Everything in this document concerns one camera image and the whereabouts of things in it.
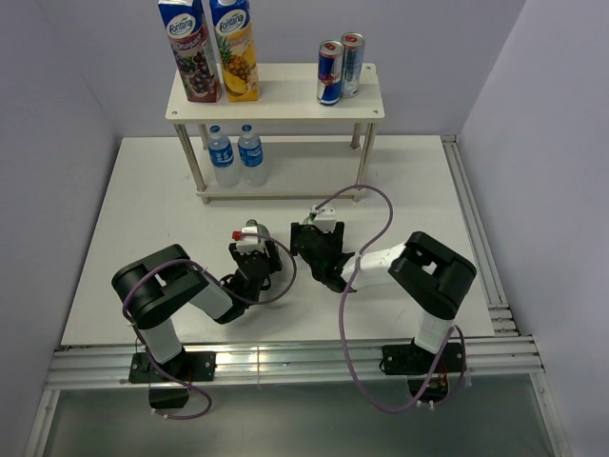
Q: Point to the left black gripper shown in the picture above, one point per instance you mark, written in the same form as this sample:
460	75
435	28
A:
272	250

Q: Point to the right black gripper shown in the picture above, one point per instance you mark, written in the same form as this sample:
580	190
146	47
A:
336	237

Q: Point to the green-cap glass bottle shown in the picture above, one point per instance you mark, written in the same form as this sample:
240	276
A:
309	219
256	229

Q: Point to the blue-cap water bottle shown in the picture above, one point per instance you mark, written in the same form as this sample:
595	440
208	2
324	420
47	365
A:
222	158
252	156

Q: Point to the silver tall energy drink can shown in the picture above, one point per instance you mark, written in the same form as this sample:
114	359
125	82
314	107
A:
354	45

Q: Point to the blue red bull can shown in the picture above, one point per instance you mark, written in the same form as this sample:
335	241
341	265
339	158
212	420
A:
330	64

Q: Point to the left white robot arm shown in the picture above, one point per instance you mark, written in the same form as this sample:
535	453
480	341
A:
157	286

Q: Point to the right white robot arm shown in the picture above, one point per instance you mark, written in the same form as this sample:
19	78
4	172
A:
434	275

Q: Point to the white two-tier shelf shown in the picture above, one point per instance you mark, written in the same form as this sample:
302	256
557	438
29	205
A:
285	105

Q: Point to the yellow pineapple juice carton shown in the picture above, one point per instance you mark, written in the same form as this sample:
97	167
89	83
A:
235	41

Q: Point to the purple grape juice carton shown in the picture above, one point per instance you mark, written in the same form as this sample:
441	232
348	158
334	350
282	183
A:
188	35

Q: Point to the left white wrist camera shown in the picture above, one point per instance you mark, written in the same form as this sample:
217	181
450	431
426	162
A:
247	243

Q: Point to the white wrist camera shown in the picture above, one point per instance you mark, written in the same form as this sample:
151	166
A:
247	243
326	218

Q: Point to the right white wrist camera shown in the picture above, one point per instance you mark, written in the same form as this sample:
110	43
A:
326	218

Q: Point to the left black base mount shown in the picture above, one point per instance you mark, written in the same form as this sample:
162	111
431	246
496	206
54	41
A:
188	366

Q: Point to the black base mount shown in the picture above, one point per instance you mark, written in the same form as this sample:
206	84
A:
409	360
188	366

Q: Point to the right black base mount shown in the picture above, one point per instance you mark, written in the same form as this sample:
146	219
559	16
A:
409	360

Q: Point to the aluminium rail frame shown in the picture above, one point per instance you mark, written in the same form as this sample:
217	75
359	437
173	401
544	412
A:
286	378

